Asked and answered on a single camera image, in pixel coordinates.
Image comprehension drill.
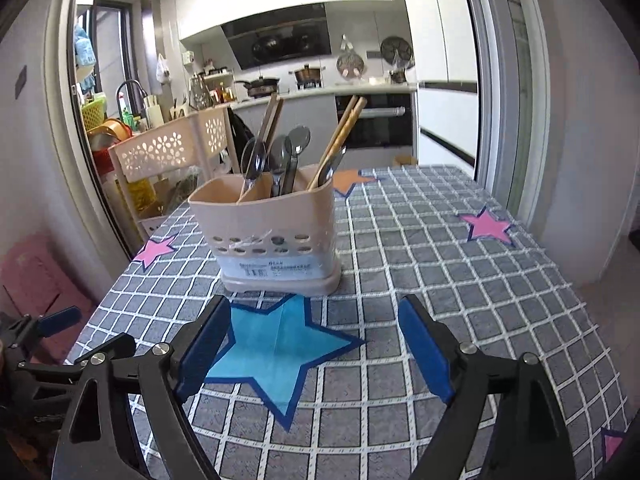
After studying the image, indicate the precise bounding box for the beige plastic utensil holder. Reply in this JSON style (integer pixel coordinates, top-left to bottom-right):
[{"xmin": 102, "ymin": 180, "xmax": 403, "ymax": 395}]
[{"xmin": 188, "ymin": 165, "xmax": 342, "ymax": 297}]

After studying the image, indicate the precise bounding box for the smoky transparent plastic spoon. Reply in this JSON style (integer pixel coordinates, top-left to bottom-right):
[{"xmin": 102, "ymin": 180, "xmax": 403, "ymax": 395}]
[{"xmin": 280, "ymin": 126, "xmax": 311, "ymax": 195}]

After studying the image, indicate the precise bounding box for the light wooden chopstick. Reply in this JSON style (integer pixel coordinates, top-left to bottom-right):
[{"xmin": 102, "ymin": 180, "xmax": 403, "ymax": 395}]
[{"xmin": 250, "ymin": 93, "xmax": 279, "ymax": 156}]

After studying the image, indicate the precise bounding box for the plain wooden chopstick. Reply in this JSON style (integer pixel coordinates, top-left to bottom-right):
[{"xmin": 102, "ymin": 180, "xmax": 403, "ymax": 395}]
[{"xmin": 326, "ymin": 96, "xmax": 367, "ymax": 161}]

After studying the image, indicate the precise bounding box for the patterned bamboo chopstick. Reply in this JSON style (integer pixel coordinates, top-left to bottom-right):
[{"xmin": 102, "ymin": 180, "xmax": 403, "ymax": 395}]
[{"xmin": 306, "ymin": 96, "xmax": 358, "ymax": 191}]

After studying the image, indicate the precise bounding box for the black kitchen faucet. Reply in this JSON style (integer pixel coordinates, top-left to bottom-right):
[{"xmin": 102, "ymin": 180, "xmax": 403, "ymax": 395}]
[{"xmin": 115, "ymin": 79, "xmax": 149, "ymax": 119}]

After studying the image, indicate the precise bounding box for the pink chair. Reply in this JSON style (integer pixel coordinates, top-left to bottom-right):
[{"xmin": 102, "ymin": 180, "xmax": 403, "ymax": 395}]
[{"xmin": 1, "ymin": 234, "xmax": 96, "ymax": 363}]

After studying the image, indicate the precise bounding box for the pink star sticker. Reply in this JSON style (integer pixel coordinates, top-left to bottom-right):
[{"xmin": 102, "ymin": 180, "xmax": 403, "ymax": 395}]
[
  {"xmin": 600, "ymin": 428, "xmax": 626, "ymax": 464},
  {"xmin": 132, "ymin": 234, "xmax": 177, "ymax": 271},
  {"xmin": 458, "ymin": 207, "xmax": 514, "ymax": 246}
]

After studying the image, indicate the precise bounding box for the grey checked tablecloth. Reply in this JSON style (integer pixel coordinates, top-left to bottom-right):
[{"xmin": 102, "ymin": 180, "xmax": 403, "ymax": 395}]
[{"xmin": 64, "ymin": 164, "xmax": 633, "ymax": 480}]

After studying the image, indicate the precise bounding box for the blue star sticker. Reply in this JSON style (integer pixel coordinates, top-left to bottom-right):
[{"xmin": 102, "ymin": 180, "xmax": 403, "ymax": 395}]
[{"xmin": 204, "ymin": 295, "xmax": 364, "ymax": 430}]

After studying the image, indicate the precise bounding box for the green plastic basket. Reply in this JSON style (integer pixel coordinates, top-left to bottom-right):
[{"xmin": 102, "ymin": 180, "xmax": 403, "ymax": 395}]
[{"xmin": 80, "ymin": 92, "xmax": 107, "ymax": 131}]

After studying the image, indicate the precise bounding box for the beige plastic storage rack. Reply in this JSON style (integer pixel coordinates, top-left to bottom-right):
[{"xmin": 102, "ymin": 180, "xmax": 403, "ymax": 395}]
[{"xmin": 108, "ymin": 105, "xmax": 240, "ymax": 240}]

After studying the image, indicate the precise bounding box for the cardboard box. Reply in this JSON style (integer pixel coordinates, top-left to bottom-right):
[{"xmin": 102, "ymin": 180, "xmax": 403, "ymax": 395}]
[{"xmin": 393, "ymin": 154, "xmax": 418, "ymax": 167}]

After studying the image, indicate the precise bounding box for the orange star sticker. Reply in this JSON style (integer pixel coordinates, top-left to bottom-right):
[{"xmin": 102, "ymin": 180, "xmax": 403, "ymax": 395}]
[{"xmin": 332, "ymin": 169, "xmax": 378, "ymax": 198}]

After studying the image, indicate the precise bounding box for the black frying pan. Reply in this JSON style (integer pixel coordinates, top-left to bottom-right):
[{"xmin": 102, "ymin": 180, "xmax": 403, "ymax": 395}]
[{"xmin": 235, "ymin": 77, "xmax": 280, "ymax": 99}]

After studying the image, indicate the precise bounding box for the black built-in oven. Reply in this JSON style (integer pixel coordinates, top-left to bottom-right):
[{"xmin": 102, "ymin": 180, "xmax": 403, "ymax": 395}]
[{"xmin": 345, "ymin": 93, "xmax": 414, "ymax": 150}]

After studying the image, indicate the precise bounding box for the brown cooking pot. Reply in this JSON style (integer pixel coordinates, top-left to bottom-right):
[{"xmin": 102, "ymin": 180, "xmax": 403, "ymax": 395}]
[{"xmin": 291, "ymin": 64, "xmax": 323, "ymax": 90}]

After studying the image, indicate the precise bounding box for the black range hood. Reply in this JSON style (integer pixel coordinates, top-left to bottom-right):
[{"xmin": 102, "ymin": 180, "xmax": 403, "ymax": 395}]
[{"xmin": 221, "ymin": 3, "xmax": 332, "ymax": 70}]

